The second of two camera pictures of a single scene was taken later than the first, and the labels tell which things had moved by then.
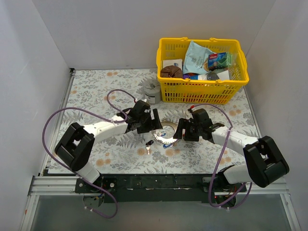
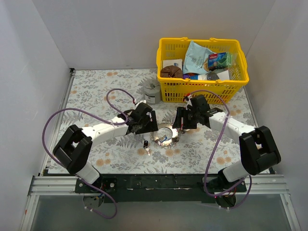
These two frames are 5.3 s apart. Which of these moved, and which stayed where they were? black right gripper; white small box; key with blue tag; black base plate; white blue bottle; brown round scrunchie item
Moved: black right gripper; key with blue tag
Stayed: white small box; black base plate; brown round scrunchie item; white blue bottle
